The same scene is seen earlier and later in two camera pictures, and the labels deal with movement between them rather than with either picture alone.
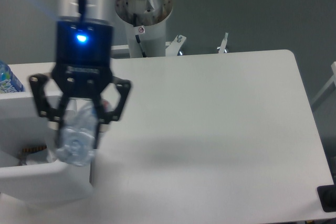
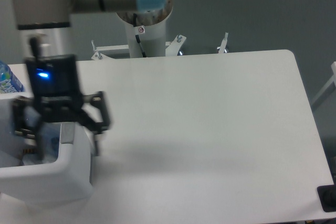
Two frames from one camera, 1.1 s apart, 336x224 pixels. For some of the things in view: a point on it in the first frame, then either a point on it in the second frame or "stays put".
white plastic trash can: (30, 169) stays put
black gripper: (83, 69) to (56, 88)
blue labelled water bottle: (9, 83) stays put
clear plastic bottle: (76, 144) to (48, 135)
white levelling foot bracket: (223, 45) stays put
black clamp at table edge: (327, 195) stays put
